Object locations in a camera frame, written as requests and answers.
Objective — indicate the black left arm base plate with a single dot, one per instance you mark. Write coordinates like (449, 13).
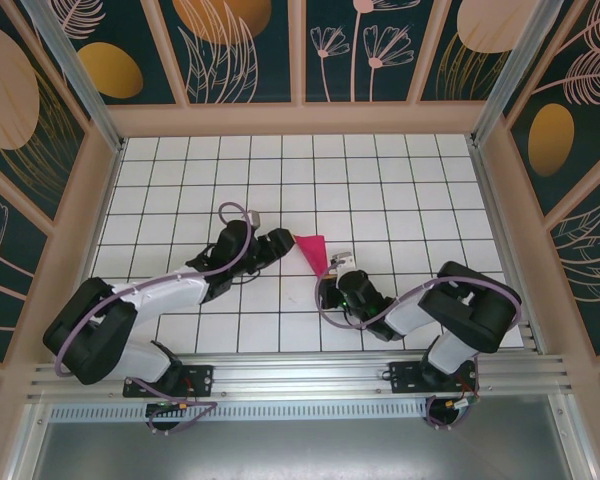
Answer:
(195, 380)

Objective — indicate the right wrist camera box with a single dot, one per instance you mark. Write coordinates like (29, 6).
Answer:
(342, 261)

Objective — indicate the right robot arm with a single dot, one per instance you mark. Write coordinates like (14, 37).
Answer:
(470, 310)

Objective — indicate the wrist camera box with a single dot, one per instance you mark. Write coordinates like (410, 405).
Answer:
(254, 217)
(342, 261)

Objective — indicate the aluminium side rail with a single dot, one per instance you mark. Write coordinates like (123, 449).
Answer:
(492, 200)

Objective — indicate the grey metal sheet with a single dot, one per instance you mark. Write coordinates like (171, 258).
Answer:
(300, 450)

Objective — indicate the magenta cloth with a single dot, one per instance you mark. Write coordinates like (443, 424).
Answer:
(314, 250)

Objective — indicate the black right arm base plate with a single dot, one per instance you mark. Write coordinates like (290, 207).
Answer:
(405, 377)

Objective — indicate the aluminium mounting rail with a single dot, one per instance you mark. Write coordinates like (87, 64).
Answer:
(300, 375)

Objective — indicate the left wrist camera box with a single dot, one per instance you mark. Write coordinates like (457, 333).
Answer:
(254, 217)

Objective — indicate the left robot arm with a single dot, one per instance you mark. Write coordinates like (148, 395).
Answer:
(95, 340)

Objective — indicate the aluminium frame post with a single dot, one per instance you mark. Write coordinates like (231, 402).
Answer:
(521, 50)
(67, 50)

